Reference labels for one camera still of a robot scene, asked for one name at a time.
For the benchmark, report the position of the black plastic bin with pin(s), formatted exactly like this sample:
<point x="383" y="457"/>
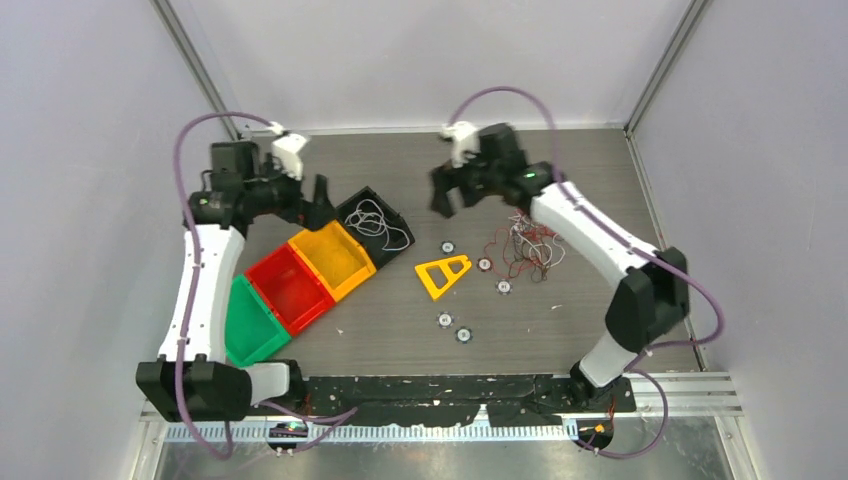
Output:
<point x="376" y="226"/>

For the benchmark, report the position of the dark chip middle right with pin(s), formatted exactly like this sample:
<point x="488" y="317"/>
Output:
<point x="504" y="286"/>

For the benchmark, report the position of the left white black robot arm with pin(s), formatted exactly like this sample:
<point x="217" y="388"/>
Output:
<point x="190" y="379"/>

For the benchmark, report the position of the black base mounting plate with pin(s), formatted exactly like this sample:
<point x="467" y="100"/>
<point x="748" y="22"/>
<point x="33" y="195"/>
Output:
<point x="450" y="400"/>

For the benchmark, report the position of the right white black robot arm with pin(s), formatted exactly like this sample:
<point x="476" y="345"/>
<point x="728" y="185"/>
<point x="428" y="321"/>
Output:
<point x="650" y="295"/>

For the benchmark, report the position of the yellow plastic bin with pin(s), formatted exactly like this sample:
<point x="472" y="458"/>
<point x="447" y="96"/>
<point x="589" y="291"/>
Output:
<point x="337" y="260"/>

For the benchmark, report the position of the yellow triangular plastic frame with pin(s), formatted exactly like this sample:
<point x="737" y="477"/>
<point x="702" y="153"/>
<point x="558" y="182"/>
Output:
<point x="439" y="276"/>

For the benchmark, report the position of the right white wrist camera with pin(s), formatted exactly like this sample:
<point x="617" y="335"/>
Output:
<point x="464" y="139"/>

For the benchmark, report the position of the red plastic bin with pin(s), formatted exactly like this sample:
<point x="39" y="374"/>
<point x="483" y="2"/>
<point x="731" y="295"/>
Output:
<point x="295" y="295"/>

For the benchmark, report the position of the slotted aluminium rail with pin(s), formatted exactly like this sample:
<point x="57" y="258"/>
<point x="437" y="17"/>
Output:
<point x="477" y="431"/>

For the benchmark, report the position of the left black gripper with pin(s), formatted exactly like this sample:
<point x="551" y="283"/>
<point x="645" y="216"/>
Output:
<point x="311" y="214"/>

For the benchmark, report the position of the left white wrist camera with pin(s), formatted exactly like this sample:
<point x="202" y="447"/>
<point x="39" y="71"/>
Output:
<point x="286" y="147"/>

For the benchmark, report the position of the dark chip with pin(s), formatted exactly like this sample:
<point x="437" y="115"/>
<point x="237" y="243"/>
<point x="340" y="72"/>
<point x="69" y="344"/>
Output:
<point x="445" y="320"/>
<point x="447" y="248"/>
<point x="504" y="286"/>

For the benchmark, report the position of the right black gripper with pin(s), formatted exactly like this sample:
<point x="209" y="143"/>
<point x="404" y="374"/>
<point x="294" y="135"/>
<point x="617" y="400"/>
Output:
<point x="446" y="178"/>

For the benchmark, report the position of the dark chip lowest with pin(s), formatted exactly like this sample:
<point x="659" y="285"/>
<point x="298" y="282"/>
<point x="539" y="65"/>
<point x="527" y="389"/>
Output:
<point x="463" y="335"/>

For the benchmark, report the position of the green plastic bin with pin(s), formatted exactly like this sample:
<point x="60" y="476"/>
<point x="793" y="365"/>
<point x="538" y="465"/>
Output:
<point x="252" y="332"/>

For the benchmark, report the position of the dark chip lower left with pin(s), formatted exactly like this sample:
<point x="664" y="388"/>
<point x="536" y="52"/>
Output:
<point x="445" y="320"/>

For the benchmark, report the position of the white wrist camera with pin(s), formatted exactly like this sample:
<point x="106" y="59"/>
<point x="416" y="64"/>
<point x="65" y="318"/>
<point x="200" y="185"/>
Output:
<point x="286" y="147"/>
<point x="464" y="139"/>

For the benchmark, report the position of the dark chip upper left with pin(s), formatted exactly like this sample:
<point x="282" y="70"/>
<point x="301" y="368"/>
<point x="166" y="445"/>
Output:
<point x="447" y="248"/>

